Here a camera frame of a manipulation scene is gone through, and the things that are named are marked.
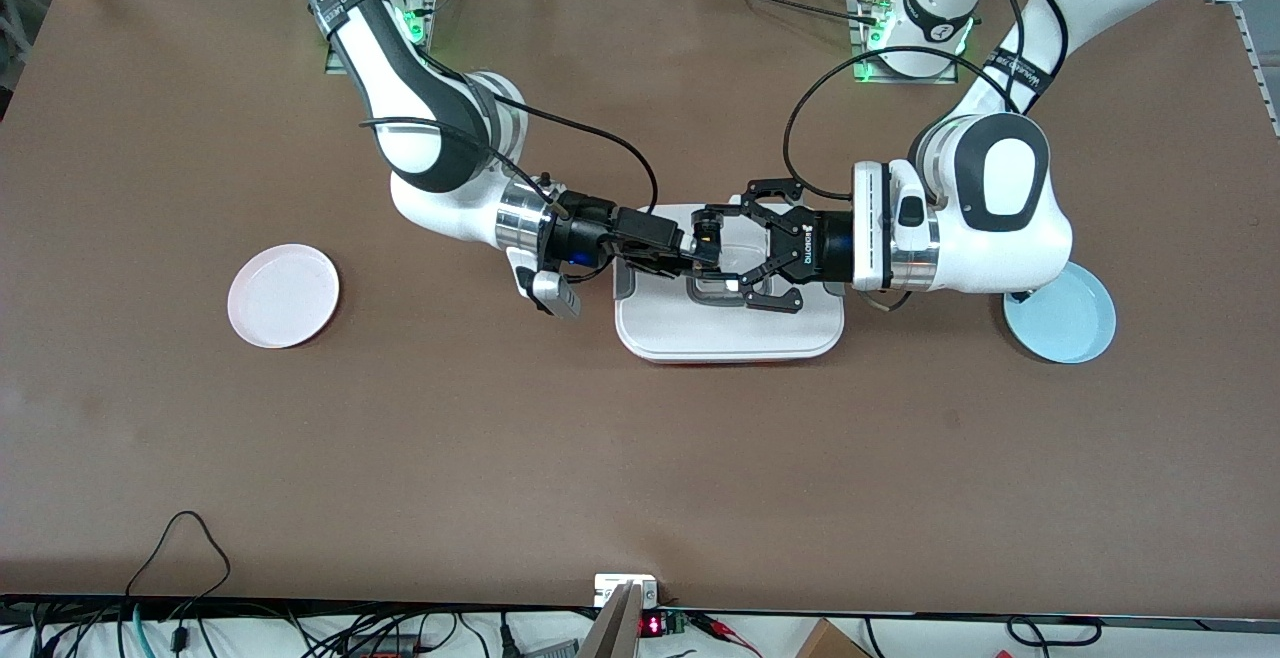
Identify white lunch box grey latches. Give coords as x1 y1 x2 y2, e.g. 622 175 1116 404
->
613 202 847 367

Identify light blue round plate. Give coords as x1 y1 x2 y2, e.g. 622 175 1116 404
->
1003 263 1117 366

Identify pink round plate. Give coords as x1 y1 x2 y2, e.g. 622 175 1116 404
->
227 243 341 350

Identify red black clip leads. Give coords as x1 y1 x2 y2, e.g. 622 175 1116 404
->
690 613 763 655

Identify brown cardboard box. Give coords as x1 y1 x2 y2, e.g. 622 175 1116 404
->
795 618 873 658

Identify clear plastic bag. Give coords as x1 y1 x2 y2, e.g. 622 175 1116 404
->
0 0 51 119

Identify long black right arm cable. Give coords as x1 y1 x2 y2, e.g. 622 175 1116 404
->
420 50 661 239

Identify black left gripper cable loop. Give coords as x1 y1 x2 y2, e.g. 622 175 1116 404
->
782 45 1021 189

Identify short black right arm cable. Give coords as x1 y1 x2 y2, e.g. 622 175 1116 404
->
360 116 561 214

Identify white mounting bracket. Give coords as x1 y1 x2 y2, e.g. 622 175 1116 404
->
593 573 661 609

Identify grey aluminium post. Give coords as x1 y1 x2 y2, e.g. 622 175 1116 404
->
575 583 646 658

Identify black flat-looped cable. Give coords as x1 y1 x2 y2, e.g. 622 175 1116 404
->
1005 615 1103 651

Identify black looped cable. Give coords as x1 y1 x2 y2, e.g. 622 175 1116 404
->
122 510 233 607

